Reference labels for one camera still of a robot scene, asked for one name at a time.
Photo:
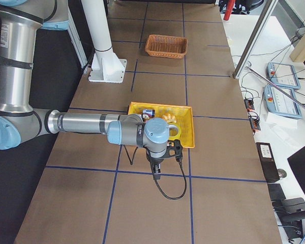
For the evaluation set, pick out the yellow plastic basket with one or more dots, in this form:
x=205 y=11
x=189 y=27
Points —
x=182 y=114

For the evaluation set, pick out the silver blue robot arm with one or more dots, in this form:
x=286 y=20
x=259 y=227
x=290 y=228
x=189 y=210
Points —
x=20 y=122

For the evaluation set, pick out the yellow tape roll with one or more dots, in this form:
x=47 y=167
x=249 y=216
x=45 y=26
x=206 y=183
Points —
x=174 y=131

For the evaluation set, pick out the brown wicker basket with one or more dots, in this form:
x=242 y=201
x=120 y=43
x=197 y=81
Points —
x=166 y=46

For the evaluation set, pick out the aluminium frame post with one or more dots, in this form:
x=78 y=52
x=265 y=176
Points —
x=260 y=25

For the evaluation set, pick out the small dark can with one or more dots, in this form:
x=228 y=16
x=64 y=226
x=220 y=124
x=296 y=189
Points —
x=150 y=112

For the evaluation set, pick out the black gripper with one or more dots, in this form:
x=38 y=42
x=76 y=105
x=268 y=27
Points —
x=154 y=160

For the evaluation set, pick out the upper teach pendant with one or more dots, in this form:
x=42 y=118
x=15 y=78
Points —
x=283 y=75

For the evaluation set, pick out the teach pendant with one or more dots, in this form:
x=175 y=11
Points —
x=283 y=75
x=279 y=104

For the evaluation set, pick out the black power brick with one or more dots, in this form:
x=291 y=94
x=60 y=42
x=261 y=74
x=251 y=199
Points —
x=267 y=161

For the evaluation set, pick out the toy croissant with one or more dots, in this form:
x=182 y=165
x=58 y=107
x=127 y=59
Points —
x=169 y=118

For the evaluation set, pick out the red cylinder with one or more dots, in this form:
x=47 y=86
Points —
x=229 y=7

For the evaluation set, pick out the lower teach pendant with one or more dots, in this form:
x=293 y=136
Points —
x=279 y=104

